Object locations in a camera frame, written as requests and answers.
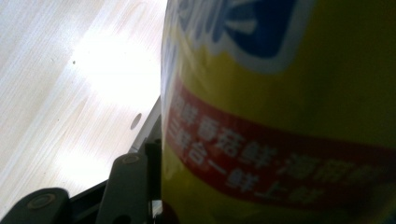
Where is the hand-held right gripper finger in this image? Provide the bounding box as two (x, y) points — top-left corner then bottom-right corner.
(130, 96), (163, 218)

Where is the yellow seasoning can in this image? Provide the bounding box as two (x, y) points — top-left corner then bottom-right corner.
(160, 0), (396, 224)

